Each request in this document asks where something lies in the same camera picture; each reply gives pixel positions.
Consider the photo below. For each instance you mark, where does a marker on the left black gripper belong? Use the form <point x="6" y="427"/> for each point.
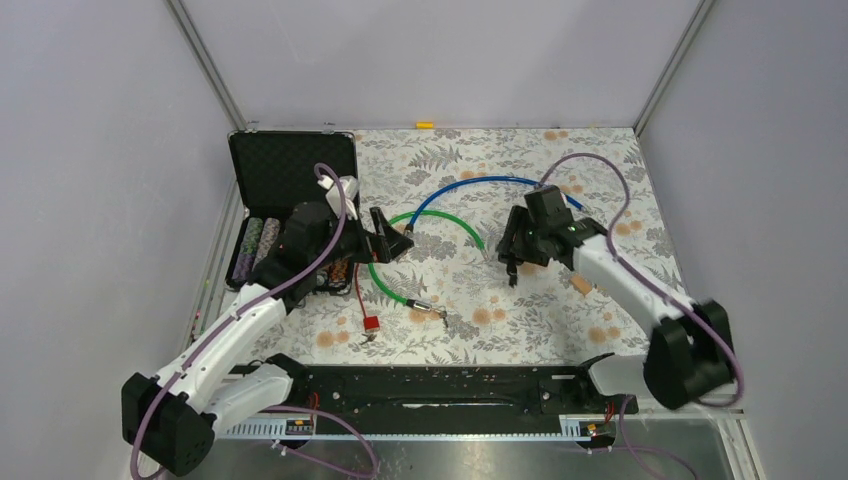
<point x="384" y="247"/>

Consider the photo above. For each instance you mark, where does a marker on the red cable lock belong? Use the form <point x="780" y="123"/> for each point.
<point x="371" y="323"/>

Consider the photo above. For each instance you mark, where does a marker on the floral table mat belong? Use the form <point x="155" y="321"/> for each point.
<point x="448" y="301"/>

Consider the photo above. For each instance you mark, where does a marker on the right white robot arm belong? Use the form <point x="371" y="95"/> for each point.
<point x="690" y="346"/>

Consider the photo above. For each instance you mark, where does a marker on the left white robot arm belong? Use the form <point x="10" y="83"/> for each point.
<point x="174" y="416"/>

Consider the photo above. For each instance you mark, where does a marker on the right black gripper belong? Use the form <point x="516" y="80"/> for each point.
<point x="519" y="218"/>

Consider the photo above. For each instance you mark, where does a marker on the black poker chip case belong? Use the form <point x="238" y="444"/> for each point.
<point x="275" y="172"/>

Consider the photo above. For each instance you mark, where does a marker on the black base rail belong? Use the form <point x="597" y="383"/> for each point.
<point x="454" y="400"/>

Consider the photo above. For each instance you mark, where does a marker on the blue cable lock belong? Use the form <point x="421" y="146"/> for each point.
<point x="408" y="231"/>

